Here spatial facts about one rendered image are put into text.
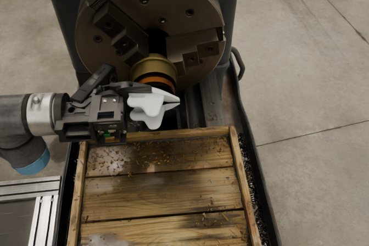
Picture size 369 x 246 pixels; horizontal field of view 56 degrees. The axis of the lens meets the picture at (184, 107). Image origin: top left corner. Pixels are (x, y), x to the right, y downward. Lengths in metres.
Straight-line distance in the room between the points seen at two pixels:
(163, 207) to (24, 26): 2.29
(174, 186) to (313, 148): 1.32
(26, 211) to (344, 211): 1.41
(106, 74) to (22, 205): 1.04
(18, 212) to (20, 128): 0.99
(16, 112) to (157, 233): 0.34
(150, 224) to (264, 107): 1.47
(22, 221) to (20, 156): 0.89
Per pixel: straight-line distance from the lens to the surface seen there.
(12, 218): 1.61
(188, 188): 0.75
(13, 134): 0.65
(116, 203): 0.75
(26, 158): 0.72
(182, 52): 0.68
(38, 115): 0.62
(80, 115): 0.61
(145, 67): 0.64
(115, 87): 0.60
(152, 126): 0.61
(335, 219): 1.81
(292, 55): 2.46
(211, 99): 0.92
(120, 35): 0.65
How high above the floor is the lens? 1.55
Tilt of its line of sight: 50 degrees down
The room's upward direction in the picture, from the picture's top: straight up
